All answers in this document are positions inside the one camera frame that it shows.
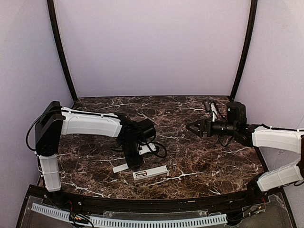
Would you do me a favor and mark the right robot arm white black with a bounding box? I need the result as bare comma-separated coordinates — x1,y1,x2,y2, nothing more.
186,100,304,197

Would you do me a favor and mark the black left frame post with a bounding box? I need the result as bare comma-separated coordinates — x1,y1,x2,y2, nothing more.
47,0,78,103

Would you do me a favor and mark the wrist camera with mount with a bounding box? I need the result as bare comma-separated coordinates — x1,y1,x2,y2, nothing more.
203,99,219,122
139,143,157,155

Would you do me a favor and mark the black frame post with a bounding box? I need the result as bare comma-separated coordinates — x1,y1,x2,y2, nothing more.
47,0,78,103
229,0,258,101

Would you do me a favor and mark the black right frame post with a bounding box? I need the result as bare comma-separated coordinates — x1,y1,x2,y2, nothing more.
229,0,258,101

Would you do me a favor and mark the grey slotted cable duct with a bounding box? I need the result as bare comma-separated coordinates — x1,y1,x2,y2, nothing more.
31,203,228,228

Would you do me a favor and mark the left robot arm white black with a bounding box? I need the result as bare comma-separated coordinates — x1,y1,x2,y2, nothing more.
28,101,159,192

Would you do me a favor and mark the white battery cover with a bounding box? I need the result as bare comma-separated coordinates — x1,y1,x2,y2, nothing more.
113,163,129,173

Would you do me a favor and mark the white remote control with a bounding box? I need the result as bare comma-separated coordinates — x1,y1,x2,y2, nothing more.
133,165,169,181

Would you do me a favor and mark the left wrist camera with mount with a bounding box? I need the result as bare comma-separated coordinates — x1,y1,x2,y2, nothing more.
139,143,157,155

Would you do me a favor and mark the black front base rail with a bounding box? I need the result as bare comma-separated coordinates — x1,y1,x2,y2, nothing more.
28,185,283,219

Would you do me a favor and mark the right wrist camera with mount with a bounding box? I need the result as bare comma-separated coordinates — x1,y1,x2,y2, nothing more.
203,99,219,122

